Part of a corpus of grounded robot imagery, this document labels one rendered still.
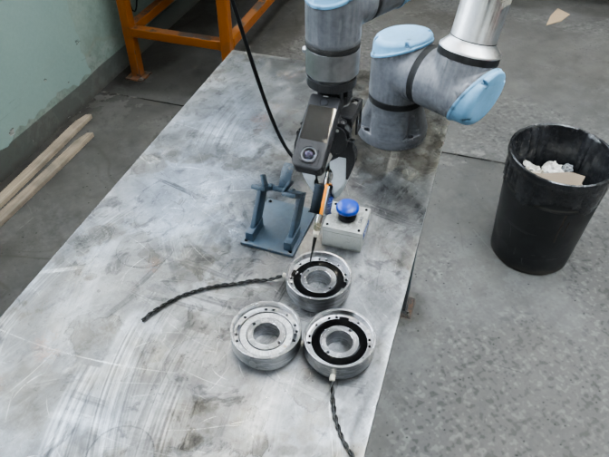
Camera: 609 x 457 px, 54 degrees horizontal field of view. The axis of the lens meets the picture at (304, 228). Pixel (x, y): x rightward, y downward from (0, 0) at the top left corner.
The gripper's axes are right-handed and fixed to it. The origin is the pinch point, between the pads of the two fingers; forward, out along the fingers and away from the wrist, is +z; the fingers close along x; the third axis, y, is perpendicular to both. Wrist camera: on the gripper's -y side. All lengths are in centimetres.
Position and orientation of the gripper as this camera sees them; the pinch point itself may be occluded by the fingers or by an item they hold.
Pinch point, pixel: (323, 191)
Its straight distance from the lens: 96.4
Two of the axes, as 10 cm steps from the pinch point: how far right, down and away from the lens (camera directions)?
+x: -9.4, -2.3, 2.5
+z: 0.0, 7.3, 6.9
